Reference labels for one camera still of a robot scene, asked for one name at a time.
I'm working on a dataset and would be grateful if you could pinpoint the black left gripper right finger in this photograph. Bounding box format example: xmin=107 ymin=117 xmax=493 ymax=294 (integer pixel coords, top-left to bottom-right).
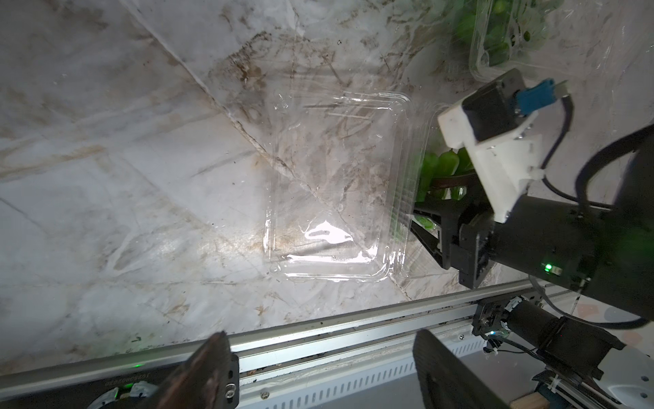
xmin=412 ymin=329 xmax=509 ymax=409

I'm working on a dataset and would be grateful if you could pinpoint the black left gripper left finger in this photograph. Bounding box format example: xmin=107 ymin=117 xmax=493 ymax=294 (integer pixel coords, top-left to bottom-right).
xmin=137 ymin=332 xmax=232 ymax=409

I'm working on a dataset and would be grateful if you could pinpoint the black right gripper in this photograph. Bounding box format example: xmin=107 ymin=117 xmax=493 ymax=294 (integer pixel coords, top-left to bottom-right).
xmin=410 ymin=171 xmax=653 ymax=320

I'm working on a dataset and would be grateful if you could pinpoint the green peppers bunch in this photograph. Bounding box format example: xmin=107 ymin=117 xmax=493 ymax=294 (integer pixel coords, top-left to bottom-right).
xmin=453 ymin=1 xmax=563 ymax=66
xmin=416 ymin=148 xmax=475 ymax=205

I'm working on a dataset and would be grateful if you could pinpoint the clear clamshell container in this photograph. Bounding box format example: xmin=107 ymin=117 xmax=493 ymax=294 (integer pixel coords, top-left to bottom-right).
xmin=263 ymin=91 xmax=446 ymax=282
xmin=452 ymin=1 xmax=623 ymax=83

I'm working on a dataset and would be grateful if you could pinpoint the green peppers bunch back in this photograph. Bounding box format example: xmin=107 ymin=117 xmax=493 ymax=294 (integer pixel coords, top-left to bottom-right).
xmin=453 ymin=1 xmax=563 ymax=66

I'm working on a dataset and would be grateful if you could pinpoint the clear clamshell container back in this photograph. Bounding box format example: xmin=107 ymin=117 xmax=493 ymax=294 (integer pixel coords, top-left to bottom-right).
xmin=452 ymin=1 xmax=623 ymax=83

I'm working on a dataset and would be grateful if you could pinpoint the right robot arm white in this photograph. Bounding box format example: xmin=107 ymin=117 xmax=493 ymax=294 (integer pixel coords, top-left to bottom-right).
xmin=410 ymin=126 xmax=653 ymax=408

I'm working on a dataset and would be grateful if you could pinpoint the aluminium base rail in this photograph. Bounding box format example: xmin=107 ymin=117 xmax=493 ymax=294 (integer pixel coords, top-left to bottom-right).
xmin=0 ymin=278 xmax=573 ymax=409

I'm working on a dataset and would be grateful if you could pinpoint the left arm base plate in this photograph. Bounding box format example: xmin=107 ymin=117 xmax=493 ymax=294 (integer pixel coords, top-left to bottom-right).
xmin=0 ymin=352 xmax=241 ymax=409

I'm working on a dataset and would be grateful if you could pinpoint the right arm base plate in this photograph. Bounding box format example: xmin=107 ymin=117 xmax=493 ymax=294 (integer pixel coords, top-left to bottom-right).
xmin=472 ymin=290 xmax=543 ymax=337

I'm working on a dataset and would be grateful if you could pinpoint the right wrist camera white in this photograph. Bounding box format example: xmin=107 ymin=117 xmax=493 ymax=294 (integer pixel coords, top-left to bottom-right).
xmin=438 ymin=68 xmax=569 ymax=223

